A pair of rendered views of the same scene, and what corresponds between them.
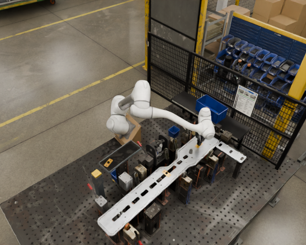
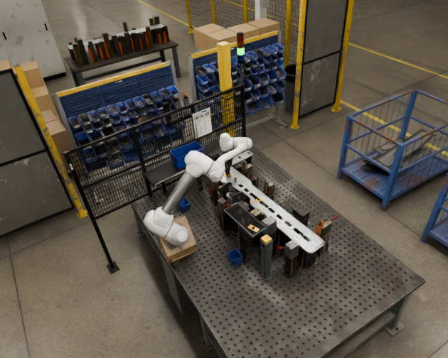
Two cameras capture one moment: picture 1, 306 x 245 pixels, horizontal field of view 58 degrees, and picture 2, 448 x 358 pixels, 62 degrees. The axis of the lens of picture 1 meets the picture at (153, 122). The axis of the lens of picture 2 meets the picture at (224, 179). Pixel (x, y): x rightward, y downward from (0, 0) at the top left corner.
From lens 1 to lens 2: 257 cm
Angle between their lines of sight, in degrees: 55
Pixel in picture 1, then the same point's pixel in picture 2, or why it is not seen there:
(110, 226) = (316, 242)
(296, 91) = (229, 82)
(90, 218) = (284, 288)
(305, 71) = (227, 64)
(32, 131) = not seen: outside the picture
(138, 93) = (205, 160)
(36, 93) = not seen: outside the picture
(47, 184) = (232, 338)
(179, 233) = not seen: hidden behind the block
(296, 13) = (37, 79)
